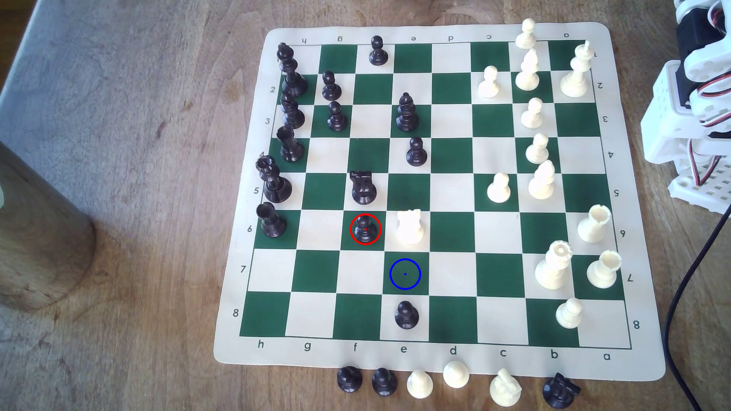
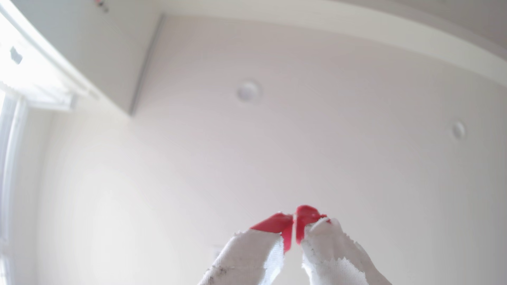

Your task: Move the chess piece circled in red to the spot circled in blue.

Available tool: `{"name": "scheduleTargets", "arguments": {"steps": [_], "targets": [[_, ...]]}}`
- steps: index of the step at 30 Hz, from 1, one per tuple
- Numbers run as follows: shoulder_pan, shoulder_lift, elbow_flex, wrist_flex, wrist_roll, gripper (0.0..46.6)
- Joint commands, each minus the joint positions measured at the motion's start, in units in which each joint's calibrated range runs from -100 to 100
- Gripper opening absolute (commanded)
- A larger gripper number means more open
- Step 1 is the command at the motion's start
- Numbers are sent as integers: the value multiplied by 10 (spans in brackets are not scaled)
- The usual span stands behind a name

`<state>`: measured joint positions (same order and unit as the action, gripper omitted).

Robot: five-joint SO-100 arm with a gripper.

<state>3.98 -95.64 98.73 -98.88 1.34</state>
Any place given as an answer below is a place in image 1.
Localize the black pawn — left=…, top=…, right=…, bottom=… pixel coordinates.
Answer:
left=395, top=301, right=420, bottom=330
left=368, top=35, right=389, bottom=66
left=327, top=101, right=349, bottom=132
left=353, top=215, right=379, bottom=243
left=337, top=366, right=363, bottom=393
left=406, top=137, right=428, bottom=167
left=372, top=368, right=399, bottom=397
left=321, top=71, right=343, bottom=102

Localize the green and cream chess mat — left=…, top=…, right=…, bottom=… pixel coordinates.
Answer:
left=213, top=22, right=667, bottom=382

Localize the black knight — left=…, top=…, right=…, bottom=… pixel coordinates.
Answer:
left=350, top=170, right=378, bottom=205
left=543, top=373, right=582, bottom=409

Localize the white knight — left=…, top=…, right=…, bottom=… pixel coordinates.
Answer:
left=396, top=209, right=425, bottom=245
left=489, top=368, right=523, bottom=407

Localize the black queen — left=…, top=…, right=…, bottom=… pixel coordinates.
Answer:
left=256, top=156, right=293, bottom=203

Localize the black rook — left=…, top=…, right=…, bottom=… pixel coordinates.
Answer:
left=276, top=126, right=305, bottom=163
left=256, top=202, right=287, bottom=238

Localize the black bishop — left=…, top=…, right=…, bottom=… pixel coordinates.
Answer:
left=280, top=92, right=306, bottom=130
left=396, top=92, right=420, bottom=132

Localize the white pawn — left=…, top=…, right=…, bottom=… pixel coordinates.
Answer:
left=407, top=370, right=434, bottom=399
left=477, top=65, right=500, bottom=98
left=515, top=18, right=538, bottom=50
left=443, top=361, right=470, bottom=389
left=487, top=172, right=512, bottom=204
left=520, top=97, right=544, bottom=129
left=525, top=133, right=550, bottom=165
left=555, top=297, right=584, bottom=330

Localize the black king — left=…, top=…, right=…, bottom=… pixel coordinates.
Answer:
left=276, top=42, right=309, bottom=98

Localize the white bishop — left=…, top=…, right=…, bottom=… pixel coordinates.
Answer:
left=515, top=48, right=541, bottom=92
left=528, top=160, right=556, bottom=201

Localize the white queen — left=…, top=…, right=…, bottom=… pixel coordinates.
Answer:
left=535, top=240, right=573, bottom=290

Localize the white rook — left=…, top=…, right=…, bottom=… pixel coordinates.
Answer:
left=586, top=250, right=622, bottom=290
left=577, top=204, right=612, bottom=244

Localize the white king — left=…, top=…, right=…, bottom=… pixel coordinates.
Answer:
left=560, top=40, right=593, bottom=98

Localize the brown cylindrical container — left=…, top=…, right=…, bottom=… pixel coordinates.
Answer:
left=0, top=140, right=97, bottom=312

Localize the black cable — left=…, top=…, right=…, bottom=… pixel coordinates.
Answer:
left=662, top=202, right=731, bottom=411

